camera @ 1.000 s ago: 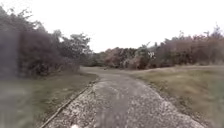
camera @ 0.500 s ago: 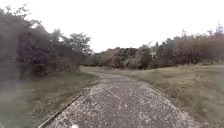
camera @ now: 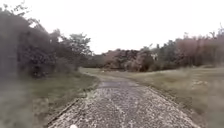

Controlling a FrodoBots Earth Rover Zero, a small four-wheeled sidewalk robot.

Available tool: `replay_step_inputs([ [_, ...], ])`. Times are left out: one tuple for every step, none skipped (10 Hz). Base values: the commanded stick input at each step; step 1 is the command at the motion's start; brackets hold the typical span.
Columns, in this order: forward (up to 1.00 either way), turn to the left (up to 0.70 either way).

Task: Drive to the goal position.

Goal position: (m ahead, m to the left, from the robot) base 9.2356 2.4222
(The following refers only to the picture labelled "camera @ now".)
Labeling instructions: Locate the grey gravel path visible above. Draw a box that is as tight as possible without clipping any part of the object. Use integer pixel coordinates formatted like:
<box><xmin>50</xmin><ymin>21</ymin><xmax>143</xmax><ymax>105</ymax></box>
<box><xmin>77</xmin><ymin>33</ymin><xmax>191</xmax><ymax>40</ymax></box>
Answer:
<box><xmin>46</xmin><ymin>77</ymin><xmax>201</xmax><ymax>128</ymax></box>

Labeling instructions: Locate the row of trees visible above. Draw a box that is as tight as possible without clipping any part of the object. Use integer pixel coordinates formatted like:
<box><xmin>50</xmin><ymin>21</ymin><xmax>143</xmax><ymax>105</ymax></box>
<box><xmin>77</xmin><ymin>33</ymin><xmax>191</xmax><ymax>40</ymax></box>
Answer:
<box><xmin>0</xmin><ymin>1</ymin><xmax>224</xmax><ymax>79</ymax></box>

